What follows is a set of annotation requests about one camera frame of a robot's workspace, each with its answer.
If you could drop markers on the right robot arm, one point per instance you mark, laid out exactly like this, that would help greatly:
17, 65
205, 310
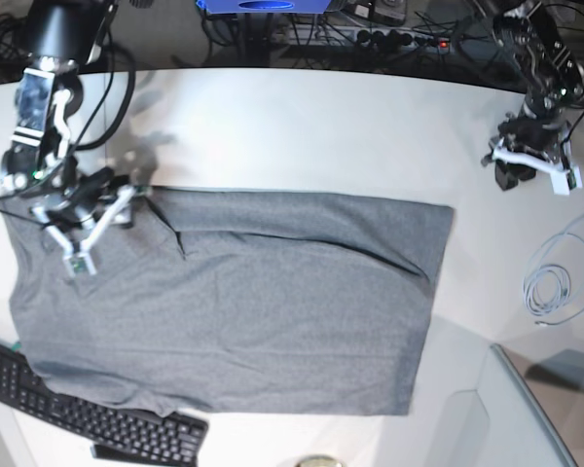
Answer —
60, 38

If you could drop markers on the grey t-shirt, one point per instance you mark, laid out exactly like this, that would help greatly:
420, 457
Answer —
232, 302

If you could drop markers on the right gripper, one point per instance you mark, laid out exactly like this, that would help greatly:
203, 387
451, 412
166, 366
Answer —
69, 200

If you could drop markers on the black computer keyboard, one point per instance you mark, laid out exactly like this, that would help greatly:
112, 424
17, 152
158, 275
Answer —
142, 436

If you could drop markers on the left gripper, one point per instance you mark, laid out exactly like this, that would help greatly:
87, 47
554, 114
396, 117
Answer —
524, 140

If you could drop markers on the blue base plate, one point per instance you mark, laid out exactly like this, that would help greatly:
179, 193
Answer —
218, 7

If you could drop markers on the round brass object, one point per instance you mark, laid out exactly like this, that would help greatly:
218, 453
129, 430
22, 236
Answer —
319, 460

